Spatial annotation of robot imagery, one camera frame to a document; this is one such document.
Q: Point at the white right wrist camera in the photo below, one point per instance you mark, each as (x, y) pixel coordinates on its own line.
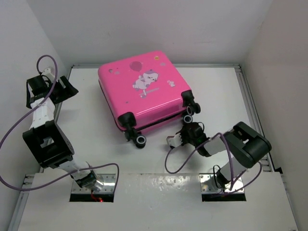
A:
(174, 141)

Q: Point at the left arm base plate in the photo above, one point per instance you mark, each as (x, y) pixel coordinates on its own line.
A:
(105, 184)

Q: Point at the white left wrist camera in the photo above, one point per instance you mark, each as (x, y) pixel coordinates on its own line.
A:
(49, 72)

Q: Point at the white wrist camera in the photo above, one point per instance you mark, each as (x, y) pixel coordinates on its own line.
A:
(49, 72)
(174, 141)

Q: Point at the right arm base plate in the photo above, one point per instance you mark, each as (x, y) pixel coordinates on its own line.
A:
(208, 185)

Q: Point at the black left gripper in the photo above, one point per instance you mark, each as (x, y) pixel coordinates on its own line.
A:
(68, 91)

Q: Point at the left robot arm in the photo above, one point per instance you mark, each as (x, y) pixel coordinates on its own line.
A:
(45, 139)

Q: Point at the pink hard-shell suitcase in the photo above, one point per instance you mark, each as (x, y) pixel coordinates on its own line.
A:
(144, 91)

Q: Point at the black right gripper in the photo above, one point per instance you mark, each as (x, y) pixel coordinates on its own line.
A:
(183, 133)

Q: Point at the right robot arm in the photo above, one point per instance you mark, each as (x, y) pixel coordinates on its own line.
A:
(244, 146)

